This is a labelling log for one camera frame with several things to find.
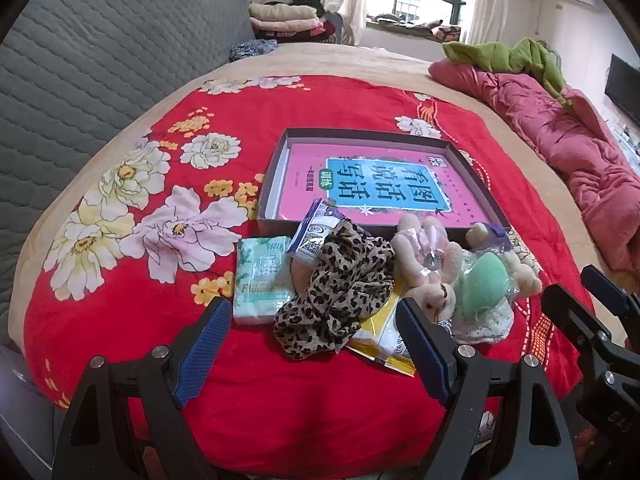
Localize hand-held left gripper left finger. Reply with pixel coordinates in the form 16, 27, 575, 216
52, 297, 233, 480

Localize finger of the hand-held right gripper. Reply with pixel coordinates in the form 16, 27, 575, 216
580, 264, 640, 326
541, 284, 628, 363

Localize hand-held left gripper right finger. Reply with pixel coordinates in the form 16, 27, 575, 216
395, 297, 586, 480

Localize yellow white packet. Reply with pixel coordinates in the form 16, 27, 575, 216
345, 280, 418, 377

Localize white floral cloth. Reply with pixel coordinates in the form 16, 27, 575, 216
447, 300, 516, 346

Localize small beige plush bear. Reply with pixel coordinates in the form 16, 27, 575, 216
465, 221, 543, 296

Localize green tissue pack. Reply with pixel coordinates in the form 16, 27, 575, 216
232, 236, 296, 326

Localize green makeup sponge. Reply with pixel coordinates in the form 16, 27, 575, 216
452, 252, 511, 318

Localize beige plush bunny pink dress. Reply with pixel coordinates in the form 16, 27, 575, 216
390, 212, 466, 326

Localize leopard print scrunchie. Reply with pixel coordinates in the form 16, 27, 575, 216
272, 221, 396, 361

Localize pink makeup sponge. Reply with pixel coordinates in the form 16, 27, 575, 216
290, 260, 321, 293

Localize purple white snack packet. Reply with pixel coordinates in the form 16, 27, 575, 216
290, 198, 348, 266

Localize dark shallow cardboard box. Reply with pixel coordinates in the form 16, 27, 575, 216
256, 128, 512, 251

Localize red floral blanket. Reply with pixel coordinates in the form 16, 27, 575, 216
22, 75, 596, 476

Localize pink quilt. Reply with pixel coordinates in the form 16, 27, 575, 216
429, 56, 640, 276

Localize pink book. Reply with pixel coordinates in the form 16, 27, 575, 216
277, 142, 493, 231

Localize black television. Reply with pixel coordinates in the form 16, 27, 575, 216
604, 54, 640, 126

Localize green garment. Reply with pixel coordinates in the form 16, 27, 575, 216
442, 37, 571, 106

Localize blue patterned cloth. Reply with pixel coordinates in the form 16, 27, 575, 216
229, 39, 278, 62

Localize beige bed sheet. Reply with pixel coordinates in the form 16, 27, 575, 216
7, 42, 626, 341

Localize grey quilted headboard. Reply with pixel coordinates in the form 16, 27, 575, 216
0, 0, 256, 346

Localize windowsill cushions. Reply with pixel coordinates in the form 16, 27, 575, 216
370, 12, 461, 42

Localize pink folded blanket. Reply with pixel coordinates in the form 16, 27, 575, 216
250, 16, 326, 36

